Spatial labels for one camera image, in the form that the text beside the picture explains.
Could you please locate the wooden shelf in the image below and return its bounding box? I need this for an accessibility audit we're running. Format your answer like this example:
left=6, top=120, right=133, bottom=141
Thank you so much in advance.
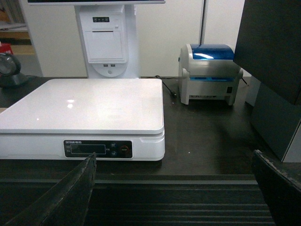
left=0, top=0, right=36, bottom=55

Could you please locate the black cable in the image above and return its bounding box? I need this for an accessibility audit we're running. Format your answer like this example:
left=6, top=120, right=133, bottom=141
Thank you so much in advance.
left=141, top=75, right=179, bottom=97

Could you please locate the black barcode scanner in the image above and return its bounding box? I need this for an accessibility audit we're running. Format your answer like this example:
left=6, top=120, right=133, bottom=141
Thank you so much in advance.
left=0, top=53, right=29, bottom=88

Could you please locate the white checkout scale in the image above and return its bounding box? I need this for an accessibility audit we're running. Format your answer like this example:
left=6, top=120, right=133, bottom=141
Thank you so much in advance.
left=0, top=79, right=165, bottom=161

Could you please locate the blue grey label printer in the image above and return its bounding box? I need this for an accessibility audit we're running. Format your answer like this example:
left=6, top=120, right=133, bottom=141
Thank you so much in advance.
left=178, top=44, right=243, bottom=105

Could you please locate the dark grey cabinet box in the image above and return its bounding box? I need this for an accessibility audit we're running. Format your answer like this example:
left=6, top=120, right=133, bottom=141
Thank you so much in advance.
left=234, top=0, right=301, bottom=162

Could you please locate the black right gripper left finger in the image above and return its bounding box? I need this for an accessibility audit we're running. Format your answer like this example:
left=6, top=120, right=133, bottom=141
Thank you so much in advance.
left=5, top=153, right=96, bottom=226

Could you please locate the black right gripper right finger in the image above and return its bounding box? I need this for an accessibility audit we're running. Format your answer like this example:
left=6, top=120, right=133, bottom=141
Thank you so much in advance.
left=252, top=150, right=301, bottom=226

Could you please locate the white POS terminal stand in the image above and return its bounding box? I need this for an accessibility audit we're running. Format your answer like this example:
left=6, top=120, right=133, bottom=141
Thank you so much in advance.
left=28, top=0, right=165, bottom=79

